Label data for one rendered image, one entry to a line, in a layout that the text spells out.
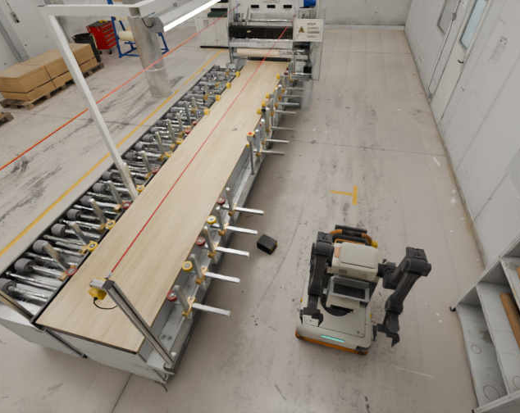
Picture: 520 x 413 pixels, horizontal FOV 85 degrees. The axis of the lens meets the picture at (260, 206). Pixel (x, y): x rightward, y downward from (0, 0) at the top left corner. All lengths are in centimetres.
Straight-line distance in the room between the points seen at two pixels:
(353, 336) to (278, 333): 69
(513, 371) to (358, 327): 102
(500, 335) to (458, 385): 58
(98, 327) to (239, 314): 132
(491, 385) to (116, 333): 281
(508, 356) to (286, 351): 163
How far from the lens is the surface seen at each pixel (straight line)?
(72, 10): 230
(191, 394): 289
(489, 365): 322
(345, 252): 176
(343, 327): 273
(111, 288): 139
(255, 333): 295
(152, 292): 228
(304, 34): 572
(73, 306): 249
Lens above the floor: 275
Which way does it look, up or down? 45 degrees down
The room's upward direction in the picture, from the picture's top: 3 degrees counter-clockwise
